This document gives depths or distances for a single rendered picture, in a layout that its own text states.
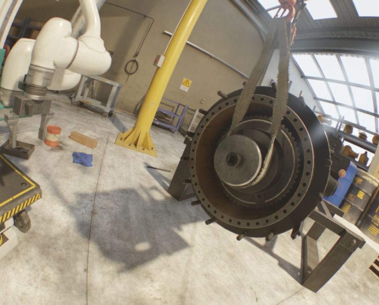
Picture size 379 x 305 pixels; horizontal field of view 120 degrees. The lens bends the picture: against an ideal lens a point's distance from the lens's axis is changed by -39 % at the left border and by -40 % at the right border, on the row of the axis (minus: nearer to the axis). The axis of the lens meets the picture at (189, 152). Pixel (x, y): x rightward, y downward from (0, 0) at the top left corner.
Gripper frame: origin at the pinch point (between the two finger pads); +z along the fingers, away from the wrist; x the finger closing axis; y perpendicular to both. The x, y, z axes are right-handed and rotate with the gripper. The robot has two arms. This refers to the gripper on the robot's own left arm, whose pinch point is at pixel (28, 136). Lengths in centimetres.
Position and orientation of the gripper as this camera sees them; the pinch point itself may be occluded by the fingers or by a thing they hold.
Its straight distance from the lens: 67.4
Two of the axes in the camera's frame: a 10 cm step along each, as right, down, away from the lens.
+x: 0.6, -2.2, 9.7
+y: 9.2, 3.9, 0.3
